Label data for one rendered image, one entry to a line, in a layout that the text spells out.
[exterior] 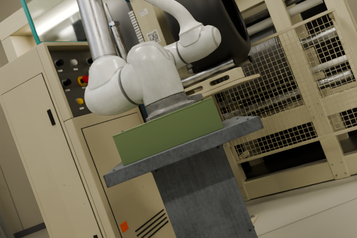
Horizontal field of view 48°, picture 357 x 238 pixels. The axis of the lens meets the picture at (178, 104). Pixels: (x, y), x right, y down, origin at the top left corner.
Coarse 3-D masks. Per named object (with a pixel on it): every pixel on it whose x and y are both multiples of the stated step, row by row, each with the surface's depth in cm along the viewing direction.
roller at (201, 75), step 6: (228, 60) 207; (234, 60) 205; (216, 66) 210; (222, 66) 209; (228, 66) 208; (198, 72) 217; (204, 72) 214; (210, 72) 212; (216, 72) 211; (186, 78) 220; (192, 78) 217; (198, 78) 216; (204, 78) 216; (186, 84) 220
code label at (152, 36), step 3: (156, 30) 232; (150, 33) 234; (153, 33) 233; (156, 33) 232; (147, 36) 235; (150, 36) 234; (153, 36) 233; (156, 36) 232; (150, 39) 234; (153, 39) 233; (156, 39) 232; (159, 39) 232
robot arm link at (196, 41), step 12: (144, 0) 158; (156, 0) 155; (168, 0) 154; (168, 12) 155; (180, 12) 153; (180, 24) 155; (192, 24) 152; (180, 36) 155; (192, 36) 151; (204, 36) 150; (216, 36) 150; (180, 48) 155; (192, 48) 153; (204, 48) 151; (216, 48) 156; (192, 60) 157
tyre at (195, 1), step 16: (176, 0) 204; (192, 0) 199; (208, 0) 196; (224, 0) 245; (208, 16) 196; (224, 16) 198; (240, 16) 239; (176, 32) 204; (224, 32) 199; (240, 32) 244; (224, 48) 204; (240, 48) 209; (192, 64) 216; (208, 64) 212
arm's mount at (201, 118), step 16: (176, 112) 125; (192, 112) 125; (208, 112) 125; (144, 128) 125; (160, 128) 125; (176, 128) 125; (192, 128) 125; (208, 128) 125; (128, 144) 125; (144, 144) 125; (160, 144) 125; (176, 144) 125; (128, 160) 125
